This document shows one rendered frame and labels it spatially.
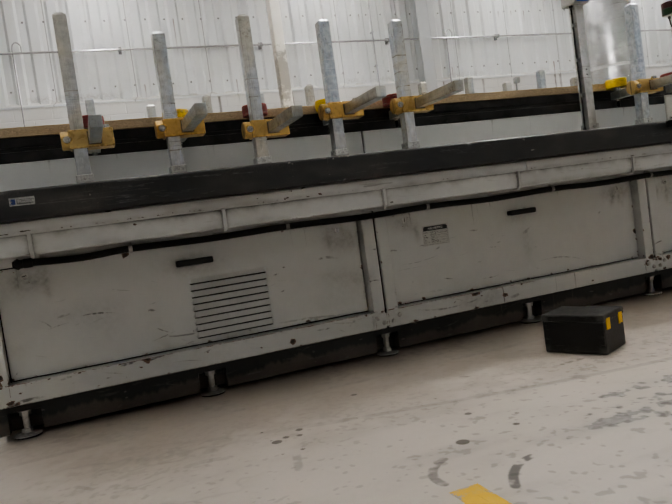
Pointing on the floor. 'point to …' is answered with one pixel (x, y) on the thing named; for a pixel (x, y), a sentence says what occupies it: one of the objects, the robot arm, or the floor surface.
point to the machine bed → (311, 264)
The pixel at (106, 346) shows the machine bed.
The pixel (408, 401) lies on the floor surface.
